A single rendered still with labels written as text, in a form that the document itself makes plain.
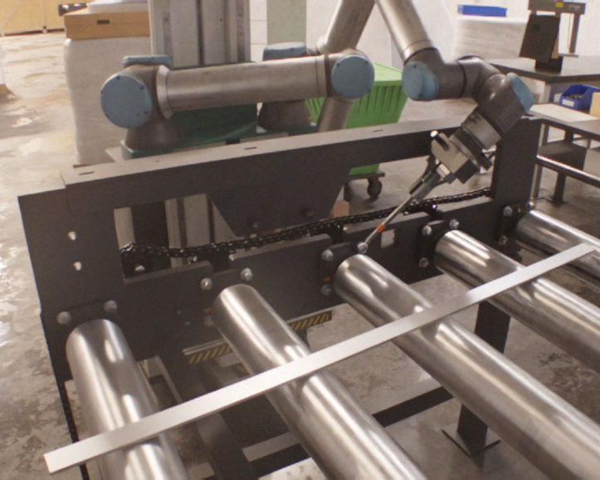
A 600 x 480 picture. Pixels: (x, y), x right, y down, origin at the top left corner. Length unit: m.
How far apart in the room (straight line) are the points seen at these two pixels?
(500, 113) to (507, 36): 6.64
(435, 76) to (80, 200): 0.78
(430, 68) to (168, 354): 0.84
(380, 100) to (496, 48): 4.21
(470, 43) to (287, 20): 3.55
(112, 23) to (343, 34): 2.83
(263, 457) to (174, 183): 0.82
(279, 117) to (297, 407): 1.26
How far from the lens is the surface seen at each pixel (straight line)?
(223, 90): 1.59
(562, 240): 1.60
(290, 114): 2.00
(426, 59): 1.36
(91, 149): 4.73
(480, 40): 7.94
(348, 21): 1.93
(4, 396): 2.59
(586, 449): 0.94
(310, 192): 1.29
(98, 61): 4.57
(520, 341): 2.79
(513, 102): 1.35
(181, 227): 2.18
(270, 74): 1.58
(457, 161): 1.33
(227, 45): 2.11
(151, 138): 1.82
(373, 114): 3.92
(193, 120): 2.03
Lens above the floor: 1.51
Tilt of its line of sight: 26 degrees down
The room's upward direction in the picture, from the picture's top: 1 degrees clockwise
